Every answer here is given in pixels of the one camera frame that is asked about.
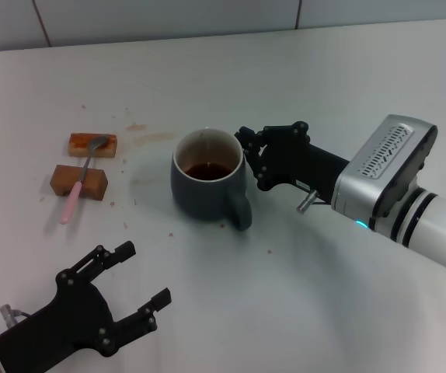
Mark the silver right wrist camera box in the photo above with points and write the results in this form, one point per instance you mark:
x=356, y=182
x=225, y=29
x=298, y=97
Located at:
x=386, y=155

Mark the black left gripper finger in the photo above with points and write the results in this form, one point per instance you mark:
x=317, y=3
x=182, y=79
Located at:
x=102, y=258
x=141, y=318

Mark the dark brown arched wooden block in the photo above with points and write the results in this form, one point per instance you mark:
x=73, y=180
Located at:
x=93, y=186

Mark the light wooden block red stained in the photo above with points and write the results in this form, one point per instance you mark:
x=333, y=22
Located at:
x=77, y=150

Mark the dark grey ceramic mug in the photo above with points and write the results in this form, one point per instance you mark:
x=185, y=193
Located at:
x=199, y=198

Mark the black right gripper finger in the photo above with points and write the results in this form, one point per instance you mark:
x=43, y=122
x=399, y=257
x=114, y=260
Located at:
x=262, y=171
x=269, y=134

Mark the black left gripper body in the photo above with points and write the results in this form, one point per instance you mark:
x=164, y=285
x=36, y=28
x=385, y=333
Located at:
x=71, y=314

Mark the dark brown coffee liquid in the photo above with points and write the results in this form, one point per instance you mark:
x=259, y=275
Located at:
x=207, y=173

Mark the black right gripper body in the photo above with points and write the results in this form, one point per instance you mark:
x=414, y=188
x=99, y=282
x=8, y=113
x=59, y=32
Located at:
x=308, y=167

